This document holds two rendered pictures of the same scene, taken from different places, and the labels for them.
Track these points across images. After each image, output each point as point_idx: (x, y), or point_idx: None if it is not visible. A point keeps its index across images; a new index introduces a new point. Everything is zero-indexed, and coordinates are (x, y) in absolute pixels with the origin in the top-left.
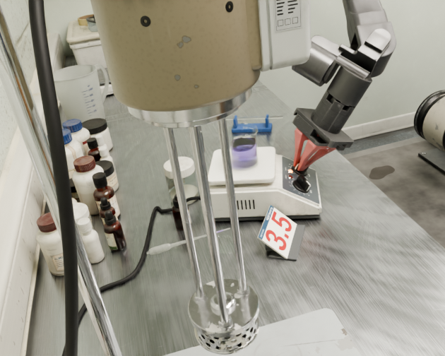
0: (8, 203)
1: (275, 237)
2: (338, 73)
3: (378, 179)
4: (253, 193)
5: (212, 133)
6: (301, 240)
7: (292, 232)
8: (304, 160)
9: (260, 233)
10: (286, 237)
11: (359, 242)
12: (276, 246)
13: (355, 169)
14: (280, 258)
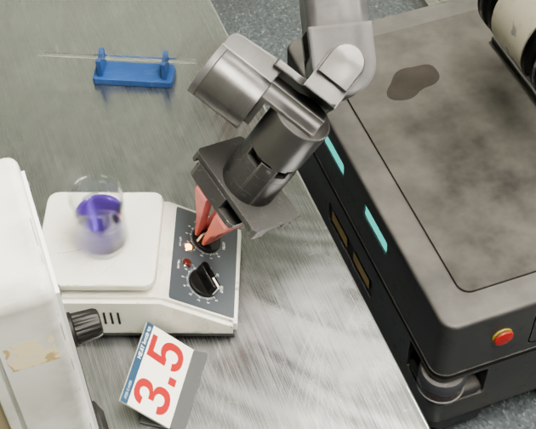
0: None
1: (151, 391)
2: (269, 119)
3: (404, 100)
4: (116, 306)
5: (54, 80)
6: (198, 386)
7: (183, 369)
8: (212, 237)
9: (124, 391)
10: (171, 385)
11: (292, 394)
12: (151, 408)
13: (315, 211)
14: (157, 426)
